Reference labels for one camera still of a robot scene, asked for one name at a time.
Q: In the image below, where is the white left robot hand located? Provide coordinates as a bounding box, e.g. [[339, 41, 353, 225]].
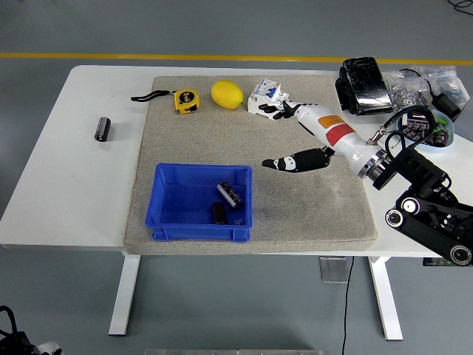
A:
[[35, 339, 64, 355]]

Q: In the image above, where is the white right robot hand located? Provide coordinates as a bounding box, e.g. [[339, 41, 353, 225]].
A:
[[258, 99, 385, 177]]

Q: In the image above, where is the dark cylindrical battery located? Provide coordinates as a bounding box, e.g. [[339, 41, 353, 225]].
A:
[[93, 116, 112, 143], [210, 202, 228, 226], [216, 180, 245, 211]]

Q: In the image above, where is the blue plastic box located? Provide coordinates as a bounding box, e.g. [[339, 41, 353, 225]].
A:
[[144, 162, 254, 243]]

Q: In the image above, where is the black foot pedal device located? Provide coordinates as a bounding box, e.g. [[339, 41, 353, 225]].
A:
[[334, 55, 395, 116]]

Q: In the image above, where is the white circuit breaker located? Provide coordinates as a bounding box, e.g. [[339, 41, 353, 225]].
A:
[[246, 78, 290, 120]]

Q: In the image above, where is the clear bag of screws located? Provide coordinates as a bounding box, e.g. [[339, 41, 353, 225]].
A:
[[384, 68, 432, 111]]

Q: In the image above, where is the large dark capacitor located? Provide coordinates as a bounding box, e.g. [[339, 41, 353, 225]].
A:
[[404, 112, 430, 133]]

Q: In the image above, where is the white table leg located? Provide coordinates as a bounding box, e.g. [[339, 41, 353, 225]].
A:
[[367, 255, 404, 341], [108, 254, 141, 337]]

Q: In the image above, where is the small dark capacitor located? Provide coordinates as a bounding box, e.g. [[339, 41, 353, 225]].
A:
[[424, 129, 450, 147]]

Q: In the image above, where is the yellow lemon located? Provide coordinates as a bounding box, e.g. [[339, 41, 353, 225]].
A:
[[210, 79, 245, 110]]

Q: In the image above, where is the light blue bowl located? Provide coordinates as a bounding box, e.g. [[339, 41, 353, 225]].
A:
[[397, 106, 456, 149]]

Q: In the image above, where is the black power adapter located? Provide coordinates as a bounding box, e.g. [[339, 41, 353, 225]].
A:
[[430, 92, 463, 121]]

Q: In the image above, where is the clear plastic bag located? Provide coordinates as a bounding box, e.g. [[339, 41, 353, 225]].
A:
[[408, 65, 469, 108]]

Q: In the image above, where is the grey-brown mat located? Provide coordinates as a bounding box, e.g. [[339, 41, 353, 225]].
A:
[[121, 75, 378, 256]]

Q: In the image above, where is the yellow tape measure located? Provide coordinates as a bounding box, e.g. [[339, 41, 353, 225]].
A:
[[129, 87, 200, 115]]

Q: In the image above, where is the black desk control panel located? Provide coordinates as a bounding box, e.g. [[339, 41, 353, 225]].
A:
[[422, 257, 473, 267]]

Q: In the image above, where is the metal bracket under table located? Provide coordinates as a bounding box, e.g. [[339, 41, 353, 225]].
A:
[[319, 256, 350, 284]]

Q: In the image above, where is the black cable on floor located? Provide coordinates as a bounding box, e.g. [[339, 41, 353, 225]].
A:
[[446, 0, 473, 16]]

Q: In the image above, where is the black hanging cable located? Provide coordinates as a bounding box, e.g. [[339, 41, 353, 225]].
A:
[[341, 256, 355, 355]]

